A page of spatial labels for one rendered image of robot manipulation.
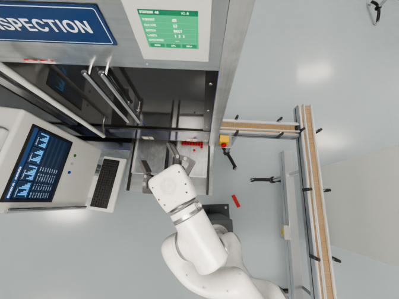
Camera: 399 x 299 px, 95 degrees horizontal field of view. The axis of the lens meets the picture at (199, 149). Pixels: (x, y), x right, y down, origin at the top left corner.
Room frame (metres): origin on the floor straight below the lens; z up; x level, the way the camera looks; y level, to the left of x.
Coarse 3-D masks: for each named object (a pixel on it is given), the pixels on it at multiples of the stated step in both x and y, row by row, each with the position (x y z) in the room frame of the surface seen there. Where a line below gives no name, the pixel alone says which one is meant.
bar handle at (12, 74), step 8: (0, 64) 0.44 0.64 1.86; (8, 72) 0.43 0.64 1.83; (16, 72) 0.45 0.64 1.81; (16, 80) 0.43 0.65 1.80; (24, 80) 0.44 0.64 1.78; (32, 88) 0.43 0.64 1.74; (40, 96) 0.43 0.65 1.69; (48, 96) 0.44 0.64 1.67; (56, 104) 0.43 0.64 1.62; (64, 112) 0.43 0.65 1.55; (72, 112) 0.45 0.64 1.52; (80, 120) 0.43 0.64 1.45; (88, 128) 0.43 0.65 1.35; (104, 136) 0.44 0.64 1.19
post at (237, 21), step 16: (240, 0) 0.45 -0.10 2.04; (240, 16) 0.45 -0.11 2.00; (240, 32) 0.45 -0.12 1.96; (224, 48) 0.45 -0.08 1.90; (240, 48) 0.45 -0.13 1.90; (224, 64) 0.45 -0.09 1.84; (224, 80) 0.45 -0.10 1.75; (224, 96) 0.45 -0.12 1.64; (224, 112) 0.45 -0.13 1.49; (208, 144) 0.45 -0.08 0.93
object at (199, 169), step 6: (180, 144) 0.47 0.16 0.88; (204, 144) 0.47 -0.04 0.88; (180, 150) 0.42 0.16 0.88; (186, 150) 0.42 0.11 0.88; (192, 150) 0.42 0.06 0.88; (198, 150) 0.42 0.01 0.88; (204, 150) 0.41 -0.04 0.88; (186, 156) 0.37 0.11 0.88; (192, 156) 0.37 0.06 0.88; (198, 156) 0.36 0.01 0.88; (204, 156) 0.36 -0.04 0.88; (186, 162) 0.32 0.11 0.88; (198, 162) 0.31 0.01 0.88; (204, 162) 0.31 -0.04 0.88; (192, 168) 0.26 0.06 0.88; (198, 168) 0.26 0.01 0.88; (204, 168) 0.26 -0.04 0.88; (192, 174) 0.21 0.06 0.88; (198, 174) 0.21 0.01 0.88; (204, 174) 0.21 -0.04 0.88
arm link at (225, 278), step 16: (176, 256) -0.13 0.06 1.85; (176, 272) -0.17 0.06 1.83; (192, 272) -0.18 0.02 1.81; (224, 272) -0.18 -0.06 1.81; (240, 272) -0.17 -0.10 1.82; (192, 288) -0.21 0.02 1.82; (208, 288) -0.21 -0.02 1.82; (224, 288) -0.20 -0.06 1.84; (240, 288) -0.20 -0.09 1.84; (256, 288) -0.22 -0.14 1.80
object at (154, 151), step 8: (136, 144) 0.47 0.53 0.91; (144, 144) 0.48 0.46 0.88; (152, 144) 0.47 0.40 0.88; (160, 144) 0.47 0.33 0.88; (136, 152) 0.40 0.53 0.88; (144, 152) 0.40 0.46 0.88; (152, 152) 0.40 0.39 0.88; (160, 152) 0.40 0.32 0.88; (136, 160) 0.34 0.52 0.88; (152, 160) 0.34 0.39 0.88; (160, 160) 0.33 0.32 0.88; (136, 168) 0.27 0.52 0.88; (152, 168) 0.27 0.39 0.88; (160, 168) 0.27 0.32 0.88
